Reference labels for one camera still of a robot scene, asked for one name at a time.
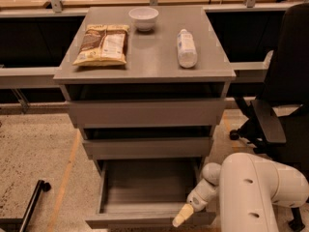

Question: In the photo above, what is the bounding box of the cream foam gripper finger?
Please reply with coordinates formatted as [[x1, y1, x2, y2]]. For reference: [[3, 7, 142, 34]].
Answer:
[[172, 204, 194, 227]]

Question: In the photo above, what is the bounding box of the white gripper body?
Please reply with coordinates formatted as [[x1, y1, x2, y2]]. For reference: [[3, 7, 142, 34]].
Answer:
[[186, 179, 218, 212]]

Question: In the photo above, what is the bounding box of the grey bottom drawer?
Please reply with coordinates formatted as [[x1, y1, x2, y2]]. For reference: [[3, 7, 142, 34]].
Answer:
[[85, 158, 217, 230]]

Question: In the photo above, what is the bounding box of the grey drawer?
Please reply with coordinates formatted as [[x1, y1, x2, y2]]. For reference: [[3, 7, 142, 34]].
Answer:
[[69, 99, 225, 129], [85, 158, 217, 230], [83, 137, 213, 160]]

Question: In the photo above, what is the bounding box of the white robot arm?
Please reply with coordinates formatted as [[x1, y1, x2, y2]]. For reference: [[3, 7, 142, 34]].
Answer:
[[173, 153, 308, 232]]

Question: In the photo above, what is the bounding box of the grey middle drawer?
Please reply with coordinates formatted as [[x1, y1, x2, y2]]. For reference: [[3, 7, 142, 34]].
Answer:
[[83, 137, 213, 160]]

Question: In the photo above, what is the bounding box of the grey top drawer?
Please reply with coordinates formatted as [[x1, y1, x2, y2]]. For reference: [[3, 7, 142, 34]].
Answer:
[[69, 99, 225, 129]]

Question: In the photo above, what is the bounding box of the grey drawer cabinet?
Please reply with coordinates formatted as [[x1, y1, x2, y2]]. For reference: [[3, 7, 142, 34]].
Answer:
[[52, 5, 237, 186]]

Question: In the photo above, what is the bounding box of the black office chair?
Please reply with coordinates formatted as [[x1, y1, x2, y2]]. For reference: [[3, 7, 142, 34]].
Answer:
[[229, 2, 309, 232]]

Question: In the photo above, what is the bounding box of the white plastic bottle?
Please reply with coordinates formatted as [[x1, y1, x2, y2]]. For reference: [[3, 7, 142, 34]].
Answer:
[[177, 29, 197, 69]]

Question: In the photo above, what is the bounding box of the black chair leg with caster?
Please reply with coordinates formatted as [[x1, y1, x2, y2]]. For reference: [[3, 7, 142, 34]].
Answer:
[[0, 179, 52, 232]]

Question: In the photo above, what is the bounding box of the brown yellow snack bag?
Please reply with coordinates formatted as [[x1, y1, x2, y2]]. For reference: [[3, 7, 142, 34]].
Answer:
[[73, 24, 129, 67]]

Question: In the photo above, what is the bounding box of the white bowl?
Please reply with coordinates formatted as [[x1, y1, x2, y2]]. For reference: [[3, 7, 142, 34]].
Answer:
[[128, 7, 159, 32]]

